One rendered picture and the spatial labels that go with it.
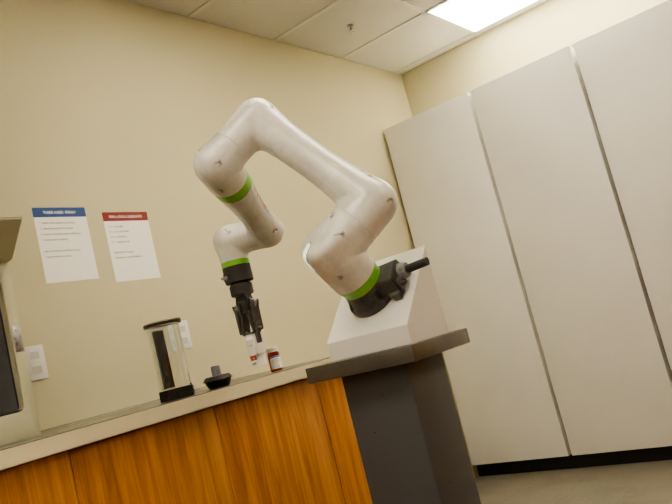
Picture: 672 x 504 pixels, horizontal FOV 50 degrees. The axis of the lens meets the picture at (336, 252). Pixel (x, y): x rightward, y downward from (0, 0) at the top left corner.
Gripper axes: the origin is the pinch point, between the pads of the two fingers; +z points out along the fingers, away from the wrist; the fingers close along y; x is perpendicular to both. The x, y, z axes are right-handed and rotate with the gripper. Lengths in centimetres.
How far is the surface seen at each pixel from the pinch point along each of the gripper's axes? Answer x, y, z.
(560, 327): 211, -38, 28
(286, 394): 2.6, 7.1, 17.5
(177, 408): -39.8, 21.1, 11.9
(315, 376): -14, 48, 13
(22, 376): -70, -2, -6
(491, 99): 211, -40, -104
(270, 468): -10.9, 10.4, 36.5
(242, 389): -16.5, 15.1, 12.0
